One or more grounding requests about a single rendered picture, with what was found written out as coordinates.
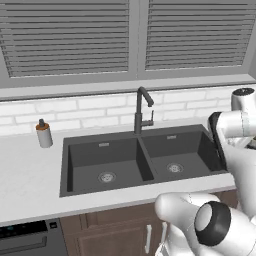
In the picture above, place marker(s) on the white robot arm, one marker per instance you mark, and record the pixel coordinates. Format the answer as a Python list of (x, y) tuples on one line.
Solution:
[(240, 166)]

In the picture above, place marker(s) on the dark grey double sink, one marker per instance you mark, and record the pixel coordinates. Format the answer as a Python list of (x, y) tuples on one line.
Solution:
[(110, 160)]

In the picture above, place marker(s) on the brown cupboard door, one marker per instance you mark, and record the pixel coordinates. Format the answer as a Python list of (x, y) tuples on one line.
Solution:
[(230, 199), (113, 233)]

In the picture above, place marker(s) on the dark grey tap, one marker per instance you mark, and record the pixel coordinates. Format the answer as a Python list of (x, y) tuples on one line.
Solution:
[(139, 113)]

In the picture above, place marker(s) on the grey soap dispenser bottle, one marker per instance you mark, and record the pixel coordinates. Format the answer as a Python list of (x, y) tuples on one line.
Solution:
[(44, 136)]

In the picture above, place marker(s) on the grey window with blinds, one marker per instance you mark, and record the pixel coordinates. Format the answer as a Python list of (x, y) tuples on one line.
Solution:
[(133, 40)]

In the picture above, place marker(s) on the dark grey dishwasher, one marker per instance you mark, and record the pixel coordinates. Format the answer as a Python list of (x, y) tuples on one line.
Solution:
[(30, 240)]

